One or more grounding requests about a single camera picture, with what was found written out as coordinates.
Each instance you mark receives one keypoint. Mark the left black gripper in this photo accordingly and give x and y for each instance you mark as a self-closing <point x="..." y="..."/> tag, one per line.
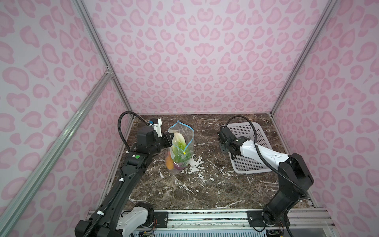
<point x="167" y="139"/>

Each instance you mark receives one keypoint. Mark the green white toy cabbage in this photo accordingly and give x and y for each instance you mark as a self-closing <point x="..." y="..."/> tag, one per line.
<point x="181" y="154"/>

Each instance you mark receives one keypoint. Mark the yellow toy potato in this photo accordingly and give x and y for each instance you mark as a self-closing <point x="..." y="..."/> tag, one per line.
<point x="169" y="163"/>

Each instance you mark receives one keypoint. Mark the clear zip top bag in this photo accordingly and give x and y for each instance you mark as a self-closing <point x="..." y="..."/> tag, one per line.
<point x="188" y="134"/>

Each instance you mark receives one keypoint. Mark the purple toy onion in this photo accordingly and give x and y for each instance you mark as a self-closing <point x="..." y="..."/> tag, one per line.
<point x="178" y="167"/>

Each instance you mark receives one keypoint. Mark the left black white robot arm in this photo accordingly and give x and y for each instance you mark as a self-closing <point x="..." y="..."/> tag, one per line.
<point x="124" y="183"/>

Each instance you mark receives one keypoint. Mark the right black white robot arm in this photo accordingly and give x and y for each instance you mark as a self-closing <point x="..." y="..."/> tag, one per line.
<point x="294" y="177"/>

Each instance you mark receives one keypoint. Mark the white plastic basket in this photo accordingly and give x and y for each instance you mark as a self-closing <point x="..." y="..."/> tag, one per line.
<point x="245" y="165"/>

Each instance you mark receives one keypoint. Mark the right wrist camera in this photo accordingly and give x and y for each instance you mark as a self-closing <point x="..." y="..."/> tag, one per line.
<point x="225" y="135"/>

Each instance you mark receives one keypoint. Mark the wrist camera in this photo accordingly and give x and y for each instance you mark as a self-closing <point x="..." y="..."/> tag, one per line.
<point x="156" y="124"/>
<point x="225" y="135"/>

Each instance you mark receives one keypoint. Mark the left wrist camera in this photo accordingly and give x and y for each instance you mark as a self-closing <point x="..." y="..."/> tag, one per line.
<point x="156" y="124"/>

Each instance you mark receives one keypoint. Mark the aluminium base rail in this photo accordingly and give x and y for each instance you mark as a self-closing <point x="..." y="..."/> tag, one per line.
<point x="299" y="222"/>

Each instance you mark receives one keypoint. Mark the aluminium frame strut left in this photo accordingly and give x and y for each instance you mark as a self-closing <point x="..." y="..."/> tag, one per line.
<point x="29" y="189"/>

